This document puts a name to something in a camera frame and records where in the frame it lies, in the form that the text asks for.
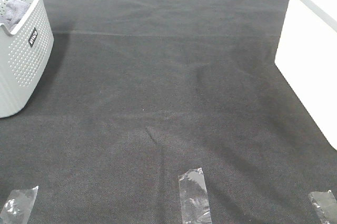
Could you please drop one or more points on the grey-blue terry towel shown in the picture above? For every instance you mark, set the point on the grey-blue terry towel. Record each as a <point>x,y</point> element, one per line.
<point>14,12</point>

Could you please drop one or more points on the middle clear tape strip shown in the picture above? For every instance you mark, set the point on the middle clear tape strip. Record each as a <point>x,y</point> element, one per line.
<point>194,199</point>

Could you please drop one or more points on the grey perforated laundry basket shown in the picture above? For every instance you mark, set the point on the grey perforated laundry basket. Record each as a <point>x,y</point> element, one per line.
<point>25,52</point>

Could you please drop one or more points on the cream storage box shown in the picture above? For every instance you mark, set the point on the cream storage box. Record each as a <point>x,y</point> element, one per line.
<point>306,57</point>

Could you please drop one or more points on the clear tape strip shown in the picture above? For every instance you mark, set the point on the clear tape strip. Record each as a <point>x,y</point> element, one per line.
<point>324,204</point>
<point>18,206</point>
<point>194,199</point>

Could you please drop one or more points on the left clear tape strip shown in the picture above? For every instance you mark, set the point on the left clear tape strip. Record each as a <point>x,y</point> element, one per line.
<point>18,206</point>

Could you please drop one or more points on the black table cloth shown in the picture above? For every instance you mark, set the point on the black table cloth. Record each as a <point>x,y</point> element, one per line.
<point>137,92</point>

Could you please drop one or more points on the right clear tape strip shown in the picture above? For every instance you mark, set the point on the right clear tape strip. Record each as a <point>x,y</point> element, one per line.
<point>324,204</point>

